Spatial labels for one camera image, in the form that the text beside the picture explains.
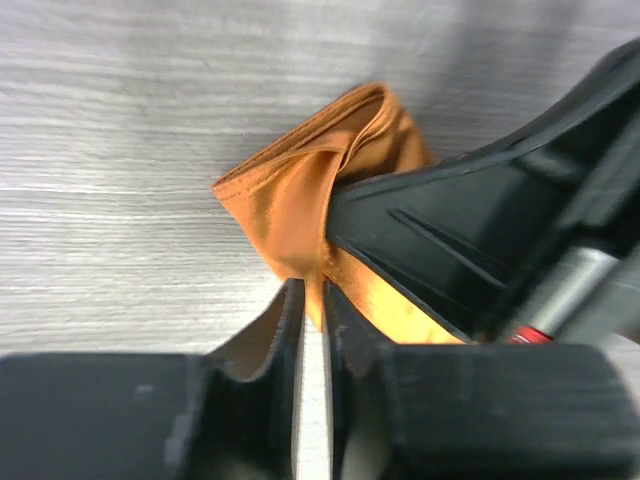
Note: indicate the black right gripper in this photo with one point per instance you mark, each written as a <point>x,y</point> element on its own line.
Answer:
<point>534,237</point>

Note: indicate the orange satin napkin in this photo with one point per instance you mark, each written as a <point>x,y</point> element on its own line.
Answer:
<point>280,198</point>

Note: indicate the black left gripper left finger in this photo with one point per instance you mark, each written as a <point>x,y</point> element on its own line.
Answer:
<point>228,414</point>

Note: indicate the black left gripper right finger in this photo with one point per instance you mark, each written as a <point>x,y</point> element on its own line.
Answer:
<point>489,411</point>

